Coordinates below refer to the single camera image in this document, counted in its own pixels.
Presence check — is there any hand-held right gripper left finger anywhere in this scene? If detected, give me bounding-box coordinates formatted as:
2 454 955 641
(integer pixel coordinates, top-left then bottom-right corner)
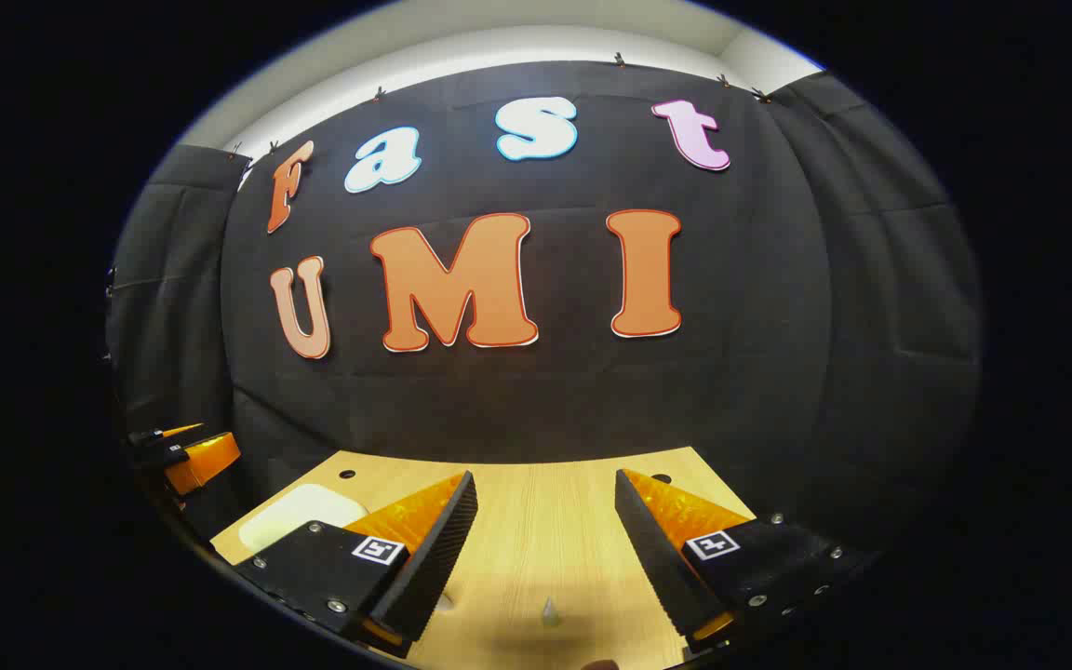
234 470 479 660

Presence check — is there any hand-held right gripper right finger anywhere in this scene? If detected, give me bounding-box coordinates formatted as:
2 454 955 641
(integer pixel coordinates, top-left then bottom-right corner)
613 468 879 660

